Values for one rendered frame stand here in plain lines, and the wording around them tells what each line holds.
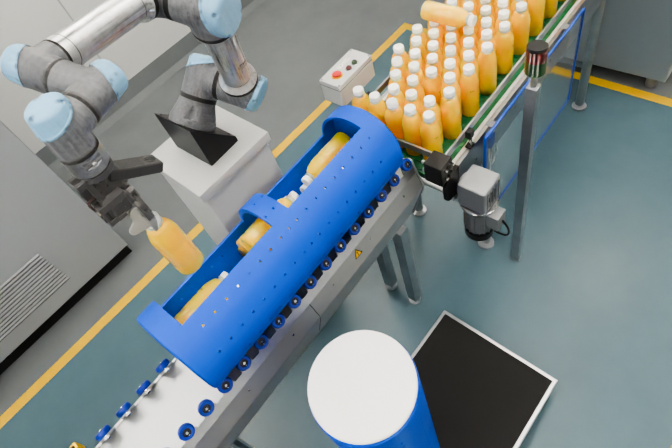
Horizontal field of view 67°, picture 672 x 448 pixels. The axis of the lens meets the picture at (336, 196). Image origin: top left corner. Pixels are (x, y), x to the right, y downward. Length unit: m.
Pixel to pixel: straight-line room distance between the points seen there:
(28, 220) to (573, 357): 2.58
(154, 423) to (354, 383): 0.61
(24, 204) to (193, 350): 1.67
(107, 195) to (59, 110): 0.21
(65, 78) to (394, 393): 0.98
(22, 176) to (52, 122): 1.82
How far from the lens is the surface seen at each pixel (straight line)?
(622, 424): 2.44
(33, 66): 1.10
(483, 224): 1.98
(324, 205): 1.44
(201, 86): 1.68
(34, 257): 3.00
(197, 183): 1.71
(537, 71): 1.72
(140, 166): 1.09
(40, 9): 3.97
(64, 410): 3.07
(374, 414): 1.32
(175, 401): 1.64
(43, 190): 2.84
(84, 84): 1.03
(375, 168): 1.54
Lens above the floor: 2.30
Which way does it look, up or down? 51 degrees down
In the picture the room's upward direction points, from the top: 20 degrees counter-clockwise
